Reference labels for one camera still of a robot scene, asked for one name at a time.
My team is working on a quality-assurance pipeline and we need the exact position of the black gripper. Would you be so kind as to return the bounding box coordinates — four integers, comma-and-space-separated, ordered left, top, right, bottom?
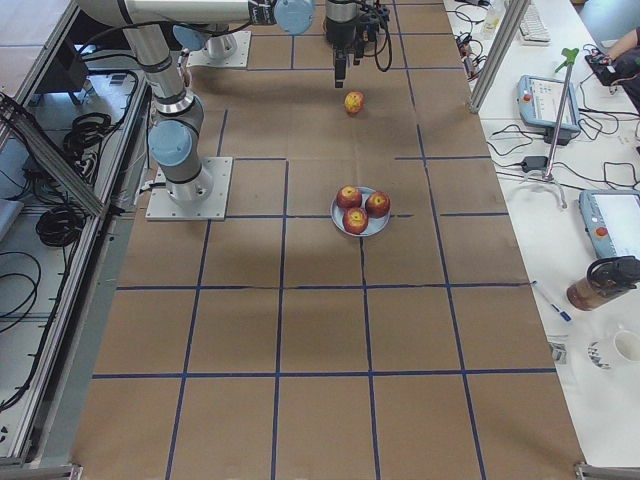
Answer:
324, 14, 390, 89

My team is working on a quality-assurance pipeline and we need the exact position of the yellow red apple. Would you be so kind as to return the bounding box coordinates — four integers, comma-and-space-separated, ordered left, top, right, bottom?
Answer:
343, 91, 365, 115

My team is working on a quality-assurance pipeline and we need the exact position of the red apple on plate far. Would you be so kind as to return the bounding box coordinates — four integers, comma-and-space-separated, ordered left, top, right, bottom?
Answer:
335, 185, 362, 209

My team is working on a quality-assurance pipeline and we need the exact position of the red apple on plate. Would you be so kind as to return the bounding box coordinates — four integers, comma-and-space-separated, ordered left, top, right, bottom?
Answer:
365, 191, 391, 219
342, 208, 369, 235
335, 185, 362, 209

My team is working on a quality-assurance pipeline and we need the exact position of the red apple on plate middle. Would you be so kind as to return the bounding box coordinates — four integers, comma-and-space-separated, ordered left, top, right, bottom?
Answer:
365, 191, 391, 219

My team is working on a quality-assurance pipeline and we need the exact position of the red apple on plate outer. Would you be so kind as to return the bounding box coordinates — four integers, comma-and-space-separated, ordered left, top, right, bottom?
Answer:
342, 208, 369, 235

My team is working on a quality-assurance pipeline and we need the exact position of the light blue plate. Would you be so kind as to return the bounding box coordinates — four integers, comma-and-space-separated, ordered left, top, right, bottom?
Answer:
330, 185, 391, 237

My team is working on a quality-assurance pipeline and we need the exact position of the blue teach pendant far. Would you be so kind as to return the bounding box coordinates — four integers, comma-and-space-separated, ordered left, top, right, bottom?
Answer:
517, 75, 580, 135

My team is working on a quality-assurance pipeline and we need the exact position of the blue teach pendant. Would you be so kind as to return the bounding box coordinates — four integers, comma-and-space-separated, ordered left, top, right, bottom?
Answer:
517, 75, 580, 135
578, 190, 640, 259

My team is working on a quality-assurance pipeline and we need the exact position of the green tipped grabber stick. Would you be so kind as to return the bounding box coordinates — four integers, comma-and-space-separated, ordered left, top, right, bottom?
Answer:
542, 48, 579, 182

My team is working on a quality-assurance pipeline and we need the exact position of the blue teach pendant near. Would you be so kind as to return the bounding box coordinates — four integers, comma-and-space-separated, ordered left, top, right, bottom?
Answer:
578, 190, 640, 259

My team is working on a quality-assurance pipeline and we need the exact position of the blue white pen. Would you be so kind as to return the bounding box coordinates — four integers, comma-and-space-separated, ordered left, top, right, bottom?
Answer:
531, 280, 572, 322

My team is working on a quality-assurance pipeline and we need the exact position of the brown drink bottle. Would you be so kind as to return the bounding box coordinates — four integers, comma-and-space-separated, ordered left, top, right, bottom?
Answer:
566, 255, 639, 311

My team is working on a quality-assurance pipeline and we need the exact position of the white mug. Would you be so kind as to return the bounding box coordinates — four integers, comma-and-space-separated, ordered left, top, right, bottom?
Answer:
587, 330, 639, 370

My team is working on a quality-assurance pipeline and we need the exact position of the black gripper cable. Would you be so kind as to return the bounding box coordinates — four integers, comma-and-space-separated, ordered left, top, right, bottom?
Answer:
367, 0, 394, 73

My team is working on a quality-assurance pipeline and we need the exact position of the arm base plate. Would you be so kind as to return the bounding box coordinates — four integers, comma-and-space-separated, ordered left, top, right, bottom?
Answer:
186, 30, 251, 69
145, 157, 233, 221

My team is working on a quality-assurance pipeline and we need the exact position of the aluminium frame post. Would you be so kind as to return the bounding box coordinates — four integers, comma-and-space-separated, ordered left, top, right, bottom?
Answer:
467, 0, 530, 114

